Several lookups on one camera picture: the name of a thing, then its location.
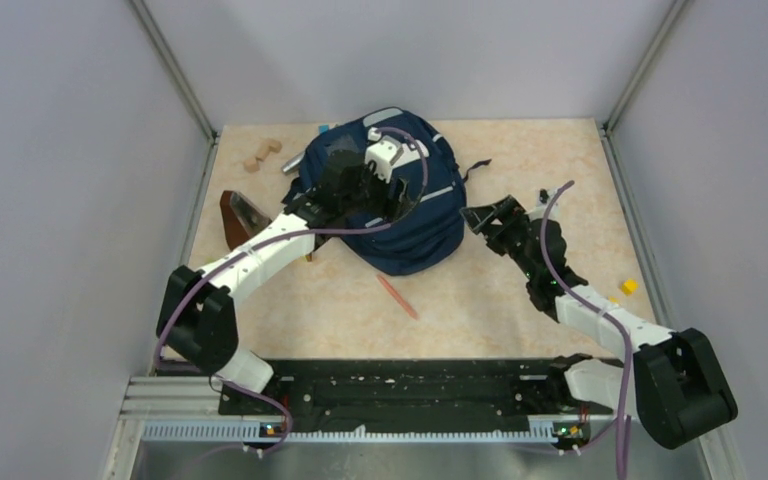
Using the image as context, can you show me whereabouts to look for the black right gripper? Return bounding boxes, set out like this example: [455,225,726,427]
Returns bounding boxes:
[461,195,538,280]

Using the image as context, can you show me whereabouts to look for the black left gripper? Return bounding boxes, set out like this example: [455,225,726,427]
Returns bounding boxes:
[340,152,410,223]

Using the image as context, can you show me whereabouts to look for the navy blue student backpack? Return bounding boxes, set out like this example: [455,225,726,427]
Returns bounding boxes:
[282,107,469,276]

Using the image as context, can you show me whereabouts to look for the orange pencils bundle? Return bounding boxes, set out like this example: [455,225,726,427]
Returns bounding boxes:
[376,274,419,320]

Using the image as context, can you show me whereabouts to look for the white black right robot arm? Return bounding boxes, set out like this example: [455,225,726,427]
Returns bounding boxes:
[460,196,738,449]

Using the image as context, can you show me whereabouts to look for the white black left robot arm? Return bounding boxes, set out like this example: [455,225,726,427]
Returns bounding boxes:
[157,151,420,414]

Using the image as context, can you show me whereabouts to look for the silver microphone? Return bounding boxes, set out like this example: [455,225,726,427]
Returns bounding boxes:
[281,152,305,175]

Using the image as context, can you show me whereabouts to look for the wooden block puzzle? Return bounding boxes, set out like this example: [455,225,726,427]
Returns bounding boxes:
[243,138,283,173]

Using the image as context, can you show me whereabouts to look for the brown wooden metronome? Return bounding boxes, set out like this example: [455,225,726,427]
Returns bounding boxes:
[219,190,272,250]

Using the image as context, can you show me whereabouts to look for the yellow cube far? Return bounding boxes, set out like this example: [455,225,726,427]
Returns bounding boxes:
[620,279,639,296]

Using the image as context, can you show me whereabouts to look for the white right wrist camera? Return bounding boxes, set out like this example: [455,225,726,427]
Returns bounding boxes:
[529,188,559,222]

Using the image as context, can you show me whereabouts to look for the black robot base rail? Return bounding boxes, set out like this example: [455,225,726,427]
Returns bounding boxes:
[158,354,624,452]

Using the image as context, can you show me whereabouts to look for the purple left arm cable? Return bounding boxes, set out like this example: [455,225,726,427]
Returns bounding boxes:
[153,125,430,456]

